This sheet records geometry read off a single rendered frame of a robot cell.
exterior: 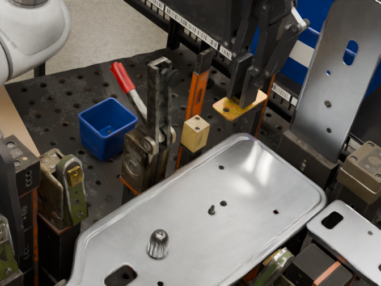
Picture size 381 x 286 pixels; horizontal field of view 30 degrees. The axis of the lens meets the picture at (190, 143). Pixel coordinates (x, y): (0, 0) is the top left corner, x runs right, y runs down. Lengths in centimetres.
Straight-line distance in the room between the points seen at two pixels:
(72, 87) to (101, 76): 9
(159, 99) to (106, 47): 195
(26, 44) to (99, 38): 158
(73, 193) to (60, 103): 68
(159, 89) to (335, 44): 31
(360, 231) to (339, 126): 19
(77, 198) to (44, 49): 56
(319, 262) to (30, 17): 78
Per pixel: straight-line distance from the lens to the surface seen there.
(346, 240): 124
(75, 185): 114
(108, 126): 174
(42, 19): 156
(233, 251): 116
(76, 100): 181
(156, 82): 112
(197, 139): 125
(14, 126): 168
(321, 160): 135
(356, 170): 128
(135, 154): 124
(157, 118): 117
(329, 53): 125
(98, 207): 157
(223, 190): 124
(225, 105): 101
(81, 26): 321
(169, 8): 158
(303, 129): 136
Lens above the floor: 192
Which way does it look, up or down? 45 degrees down
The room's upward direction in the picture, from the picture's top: 11 degrees clockwise
